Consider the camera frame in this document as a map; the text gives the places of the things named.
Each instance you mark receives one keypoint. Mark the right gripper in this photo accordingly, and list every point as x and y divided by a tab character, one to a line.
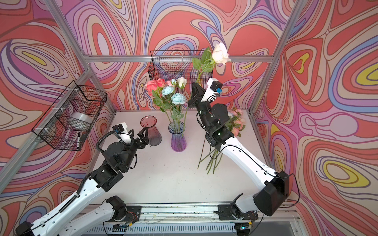
199	92

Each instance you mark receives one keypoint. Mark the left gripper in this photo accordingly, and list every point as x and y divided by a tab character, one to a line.
143	141

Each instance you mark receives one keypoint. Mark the red grey glass vase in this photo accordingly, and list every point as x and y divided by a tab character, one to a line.
154	135

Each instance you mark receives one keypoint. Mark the blue purple glass vase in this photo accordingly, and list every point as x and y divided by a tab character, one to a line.
178	141

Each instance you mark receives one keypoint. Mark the large salmon pink rose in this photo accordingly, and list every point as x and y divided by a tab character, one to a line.
160	83

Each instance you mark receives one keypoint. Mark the cream white rose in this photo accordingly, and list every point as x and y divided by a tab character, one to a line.
209	59

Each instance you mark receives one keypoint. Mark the light blue flower stem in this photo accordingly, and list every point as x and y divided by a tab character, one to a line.
173	104

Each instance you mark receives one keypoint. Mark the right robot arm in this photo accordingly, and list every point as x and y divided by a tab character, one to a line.
272	186

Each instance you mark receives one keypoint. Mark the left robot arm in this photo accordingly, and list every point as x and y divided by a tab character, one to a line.
119	148

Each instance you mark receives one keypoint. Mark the bunch of artificial flowers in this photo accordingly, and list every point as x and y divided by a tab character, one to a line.
236	124

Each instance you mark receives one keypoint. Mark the black marker pen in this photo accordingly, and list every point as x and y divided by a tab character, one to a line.
78	141

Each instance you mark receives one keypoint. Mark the silver tape roll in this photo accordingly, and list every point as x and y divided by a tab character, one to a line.
82	117

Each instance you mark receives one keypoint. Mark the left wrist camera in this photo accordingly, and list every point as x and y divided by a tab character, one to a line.
122	133

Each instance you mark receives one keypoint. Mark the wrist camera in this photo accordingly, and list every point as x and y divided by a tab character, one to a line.
122	133
214	89

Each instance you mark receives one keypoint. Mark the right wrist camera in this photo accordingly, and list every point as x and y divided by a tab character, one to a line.
214	89

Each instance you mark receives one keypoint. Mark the back wire basket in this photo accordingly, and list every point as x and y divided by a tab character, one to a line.
172	64

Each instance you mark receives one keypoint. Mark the wire basket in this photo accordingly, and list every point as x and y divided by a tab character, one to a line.
172	64
60	131

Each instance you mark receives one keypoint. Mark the left wire basket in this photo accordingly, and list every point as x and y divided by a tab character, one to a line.
60	131

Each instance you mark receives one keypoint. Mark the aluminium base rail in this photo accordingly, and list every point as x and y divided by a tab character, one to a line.
193	219

